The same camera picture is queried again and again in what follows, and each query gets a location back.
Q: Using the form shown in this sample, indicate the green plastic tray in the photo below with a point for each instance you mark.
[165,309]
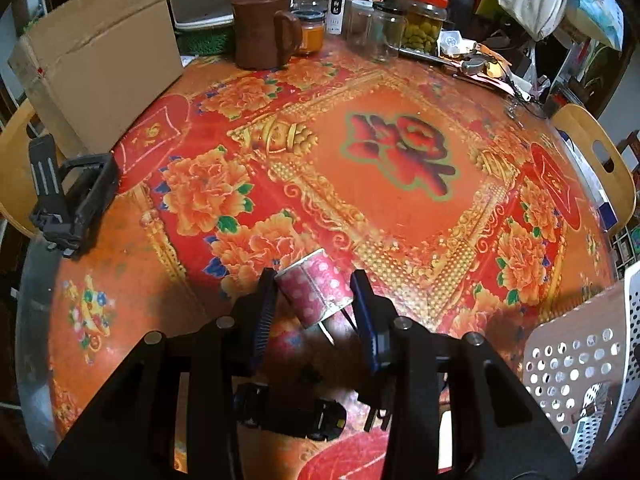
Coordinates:
[205,40]

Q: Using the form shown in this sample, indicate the black charger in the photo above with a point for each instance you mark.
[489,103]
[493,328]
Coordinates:
[290,412]

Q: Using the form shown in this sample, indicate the blue illustrated paper bag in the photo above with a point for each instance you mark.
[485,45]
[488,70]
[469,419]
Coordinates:
[597,5]

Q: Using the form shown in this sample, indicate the open cardboard box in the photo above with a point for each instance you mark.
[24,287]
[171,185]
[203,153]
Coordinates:
[100,60]

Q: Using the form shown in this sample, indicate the wooden chair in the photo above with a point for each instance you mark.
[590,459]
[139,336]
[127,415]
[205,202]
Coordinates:
[595,160]
[20,170]

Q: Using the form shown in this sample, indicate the black phone holder clamp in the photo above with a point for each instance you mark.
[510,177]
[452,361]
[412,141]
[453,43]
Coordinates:
[75,200]

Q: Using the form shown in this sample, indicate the brown mug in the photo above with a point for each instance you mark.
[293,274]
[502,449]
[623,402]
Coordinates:
[257,30]

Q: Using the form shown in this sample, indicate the pickle jar red lid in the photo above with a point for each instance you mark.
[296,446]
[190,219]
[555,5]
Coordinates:
[424,25]

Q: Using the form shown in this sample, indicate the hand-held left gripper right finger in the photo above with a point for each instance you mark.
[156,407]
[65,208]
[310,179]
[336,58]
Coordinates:
[362,310]

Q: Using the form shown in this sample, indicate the orange glass jar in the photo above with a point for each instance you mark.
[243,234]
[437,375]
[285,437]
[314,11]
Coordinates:
[310,35]

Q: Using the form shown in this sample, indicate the clear glass jar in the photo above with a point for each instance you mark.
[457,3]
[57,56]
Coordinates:
[386,35]
[359,22]

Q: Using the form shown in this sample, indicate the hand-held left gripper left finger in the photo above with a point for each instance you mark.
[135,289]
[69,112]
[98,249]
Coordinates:
[265,312]

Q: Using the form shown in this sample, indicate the white perforated plastic basket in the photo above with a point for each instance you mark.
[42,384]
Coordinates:
[570,320]

